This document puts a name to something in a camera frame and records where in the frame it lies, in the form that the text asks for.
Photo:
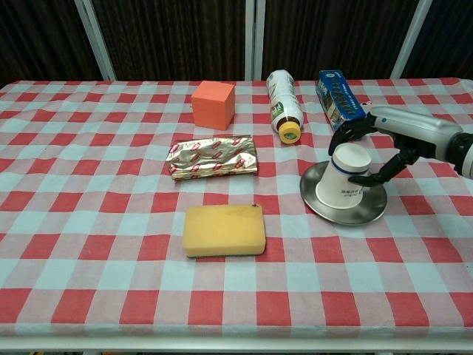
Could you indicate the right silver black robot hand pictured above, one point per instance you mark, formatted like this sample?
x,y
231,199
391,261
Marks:
x,y
414,124

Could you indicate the white paper cup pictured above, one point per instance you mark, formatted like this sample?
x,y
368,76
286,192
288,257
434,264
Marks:
x,y
338,177

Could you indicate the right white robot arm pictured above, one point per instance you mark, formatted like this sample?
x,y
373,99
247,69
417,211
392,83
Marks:
x,y
465,155

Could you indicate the round silver metal plate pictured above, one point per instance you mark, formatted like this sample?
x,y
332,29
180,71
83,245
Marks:
x,y
369,211

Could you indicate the blue rectangular carton box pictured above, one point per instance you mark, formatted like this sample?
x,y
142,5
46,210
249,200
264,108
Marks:
x,y
338,98

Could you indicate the dark ribbed partition panel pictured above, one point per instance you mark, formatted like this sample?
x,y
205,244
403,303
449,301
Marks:
x,y
37,38
177,38
443,37
332,37

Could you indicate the white bottle with yellow cap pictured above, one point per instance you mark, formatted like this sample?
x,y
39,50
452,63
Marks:
x,y
284,100

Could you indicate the orange foam cube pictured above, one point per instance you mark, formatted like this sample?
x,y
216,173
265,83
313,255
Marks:
x,y
212,107

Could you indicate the gold foil snack packet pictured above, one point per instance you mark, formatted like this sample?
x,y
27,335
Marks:
x,y
212,157

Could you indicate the yellow sponge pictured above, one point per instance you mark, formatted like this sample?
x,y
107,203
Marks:
x,y
223,231

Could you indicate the red white checkered tablecloth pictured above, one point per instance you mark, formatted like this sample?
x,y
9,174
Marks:
x,y
111,229

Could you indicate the white partition frame post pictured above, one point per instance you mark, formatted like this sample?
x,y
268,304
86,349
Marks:
x,y
96,40
412,37
255,38

